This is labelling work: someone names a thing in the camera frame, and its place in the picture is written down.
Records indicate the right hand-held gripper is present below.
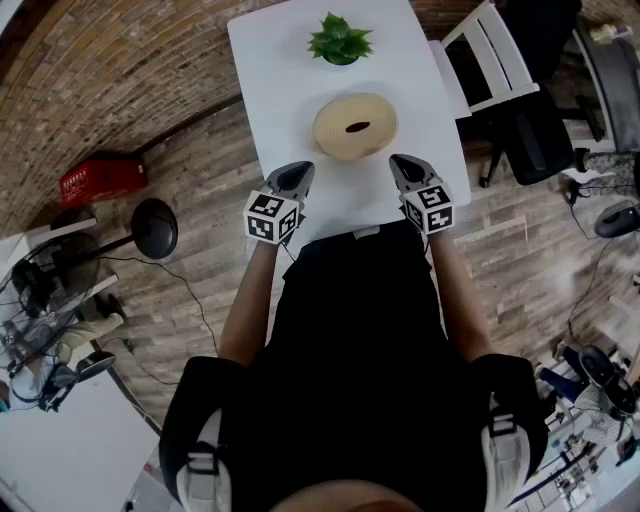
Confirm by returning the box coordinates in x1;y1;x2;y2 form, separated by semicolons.
389;153;455;236

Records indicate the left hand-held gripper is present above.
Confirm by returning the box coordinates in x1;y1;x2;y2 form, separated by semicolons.
243;160;317;247

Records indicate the person's right forearm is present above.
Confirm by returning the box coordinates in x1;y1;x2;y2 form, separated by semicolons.
426;231;495;365

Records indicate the person's left forearm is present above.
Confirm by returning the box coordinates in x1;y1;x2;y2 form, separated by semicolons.
217;238;282;370

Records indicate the black office chair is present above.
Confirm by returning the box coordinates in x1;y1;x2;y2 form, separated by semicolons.
478;88;577;190

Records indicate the white wooden chair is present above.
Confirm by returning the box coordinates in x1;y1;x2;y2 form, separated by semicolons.
428;0;542;120

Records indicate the green potted plant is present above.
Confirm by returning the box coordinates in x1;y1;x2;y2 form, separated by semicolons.
306;11;374;68

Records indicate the person's black clothing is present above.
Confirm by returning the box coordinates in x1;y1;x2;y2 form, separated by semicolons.
158;219;550;512

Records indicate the red cardboard carton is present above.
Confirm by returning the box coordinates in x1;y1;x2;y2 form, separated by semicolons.
59;159;150;211

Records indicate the black rounded floor device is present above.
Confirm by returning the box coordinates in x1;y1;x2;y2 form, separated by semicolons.
593;199;640;240

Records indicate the grey sofa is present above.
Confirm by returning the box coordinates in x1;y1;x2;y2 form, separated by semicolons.
572;13;640;154

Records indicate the black floor cable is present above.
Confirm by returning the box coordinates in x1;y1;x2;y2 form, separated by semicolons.
99;254;222;386
565;179;632;351

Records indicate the white shoulder strap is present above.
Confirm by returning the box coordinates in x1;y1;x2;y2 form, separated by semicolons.
174;407;235;512
478;399;532;512

